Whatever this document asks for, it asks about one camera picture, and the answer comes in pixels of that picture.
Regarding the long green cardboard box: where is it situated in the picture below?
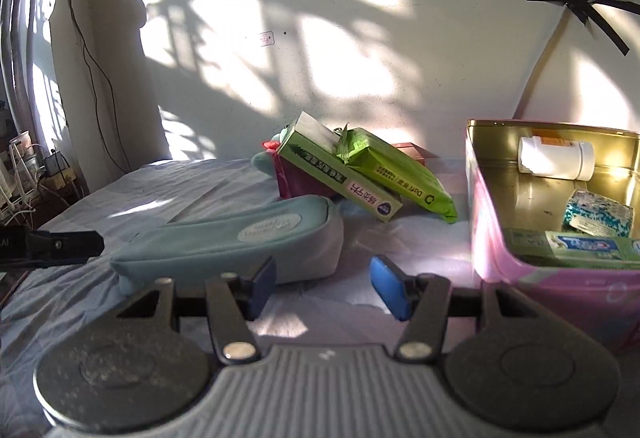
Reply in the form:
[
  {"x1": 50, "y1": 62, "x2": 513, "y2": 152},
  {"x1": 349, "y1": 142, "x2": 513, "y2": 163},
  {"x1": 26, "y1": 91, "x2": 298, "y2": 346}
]
[{"x1": 276, "y1": 111, "x2": 405, "y2": 223}]

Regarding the light blue bed sheet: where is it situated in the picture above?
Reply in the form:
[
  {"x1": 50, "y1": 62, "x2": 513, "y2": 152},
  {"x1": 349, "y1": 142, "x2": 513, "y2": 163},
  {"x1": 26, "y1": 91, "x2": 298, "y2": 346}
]
[{"x1": 0, "y1": 156, "x2": 640, "y2": 438}]

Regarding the thin black wall cable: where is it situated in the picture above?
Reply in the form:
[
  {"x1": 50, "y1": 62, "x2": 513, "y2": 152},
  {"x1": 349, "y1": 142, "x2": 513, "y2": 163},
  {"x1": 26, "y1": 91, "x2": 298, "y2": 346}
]
[{"x1": 49, "y1": 0, "x2": 132, "y2": 175}]

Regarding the teal fabric pencil pouch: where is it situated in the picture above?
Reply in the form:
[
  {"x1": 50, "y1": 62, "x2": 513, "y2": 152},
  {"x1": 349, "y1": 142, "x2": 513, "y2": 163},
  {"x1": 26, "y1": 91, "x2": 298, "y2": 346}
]
[{"x1": 110, "y1": 194, "x2": 346, "y2": 295}]

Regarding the white power cable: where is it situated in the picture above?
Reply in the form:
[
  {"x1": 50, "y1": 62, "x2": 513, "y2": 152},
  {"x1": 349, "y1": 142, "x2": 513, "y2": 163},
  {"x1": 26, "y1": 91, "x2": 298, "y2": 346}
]
[{"x1": 512, "y1": 0, "x2": 608, "y2": 120}]

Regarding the magenta pouch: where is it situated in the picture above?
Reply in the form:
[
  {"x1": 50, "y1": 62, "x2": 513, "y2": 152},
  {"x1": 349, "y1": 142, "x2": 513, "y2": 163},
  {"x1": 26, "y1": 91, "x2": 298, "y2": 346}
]
[{"x1": 272, "y1": 150, "x2": 343, "y2": 200}]

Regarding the green and blue toothpaste box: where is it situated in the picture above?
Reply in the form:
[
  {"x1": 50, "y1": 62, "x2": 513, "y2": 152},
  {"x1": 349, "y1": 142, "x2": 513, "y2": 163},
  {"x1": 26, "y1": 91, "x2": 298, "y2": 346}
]
[{"x1": 502, "y1": 228, "x2": 640, "y2": 269}]

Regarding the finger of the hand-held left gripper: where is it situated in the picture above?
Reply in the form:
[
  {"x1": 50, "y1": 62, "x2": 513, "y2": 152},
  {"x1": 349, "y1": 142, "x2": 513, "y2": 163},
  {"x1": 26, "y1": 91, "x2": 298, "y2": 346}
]
[{"x1": 24, "y1": 230, "x2": 106, "y2": 267}]

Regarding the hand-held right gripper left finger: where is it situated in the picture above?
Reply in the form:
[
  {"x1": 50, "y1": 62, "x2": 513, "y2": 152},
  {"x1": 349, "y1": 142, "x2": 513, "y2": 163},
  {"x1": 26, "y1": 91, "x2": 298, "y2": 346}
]
[{"x1": 116, "y1": 256, "x2": 278, "y2": 365}]

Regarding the pink tin box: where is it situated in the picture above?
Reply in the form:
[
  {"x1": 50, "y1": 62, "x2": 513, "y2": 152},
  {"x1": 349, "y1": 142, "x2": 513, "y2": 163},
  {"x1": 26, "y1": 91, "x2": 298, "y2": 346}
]
[{"x1": 465, "y1": 119, "x2": 640, "y2": 353}]

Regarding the grey curtain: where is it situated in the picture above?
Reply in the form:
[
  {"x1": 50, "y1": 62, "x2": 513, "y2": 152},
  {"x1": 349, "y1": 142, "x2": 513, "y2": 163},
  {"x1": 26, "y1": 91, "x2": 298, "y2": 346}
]
[{"x1": 0, "y1": 0, "x2": 68, "y2": 179}]

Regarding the green wet wipes packet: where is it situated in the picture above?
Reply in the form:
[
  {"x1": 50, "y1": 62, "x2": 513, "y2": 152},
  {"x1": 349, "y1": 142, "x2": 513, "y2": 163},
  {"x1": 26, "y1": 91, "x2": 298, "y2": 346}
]
[{"x1": 336, "y1": 123, "x2": 459, "y2": 225}]

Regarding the red cigarette box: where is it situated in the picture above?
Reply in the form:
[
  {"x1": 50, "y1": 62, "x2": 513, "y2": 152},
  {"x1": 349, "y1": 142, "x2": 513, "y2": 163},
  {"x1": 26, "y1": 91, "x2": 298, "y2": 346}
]
[{"x1": 392, "y1": 143, "x2": 427, "y2": 166}]

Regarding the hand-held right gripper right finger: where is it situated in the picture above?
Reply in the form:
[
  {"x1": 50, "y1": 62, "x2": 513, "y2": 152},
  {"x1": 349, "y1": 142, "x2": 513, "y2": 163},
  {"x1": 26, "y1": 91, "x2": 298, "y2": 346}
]
[{"x1": 369, "y1": 255, "x2": 527, "y2": 363}]

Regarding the white pill bottle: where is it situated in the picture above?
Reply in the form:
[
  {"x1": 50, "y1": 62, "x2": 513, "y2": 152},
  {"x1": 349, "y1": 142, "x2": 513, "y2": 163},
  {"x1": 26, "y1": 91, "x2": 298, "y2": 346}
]
[{"x1": 517, "y1": 136, "x2": 597, "y2": 181}]

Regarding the teal patterned small packet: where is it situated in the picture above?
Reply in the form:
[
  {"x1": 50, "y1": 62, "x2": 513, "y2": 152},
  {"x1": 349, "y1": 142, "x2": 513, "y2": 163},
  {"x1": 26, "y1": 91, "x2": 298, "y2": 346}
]
[{"x1": 562, "y1": 188, "x2": 633, "y2": 239}]

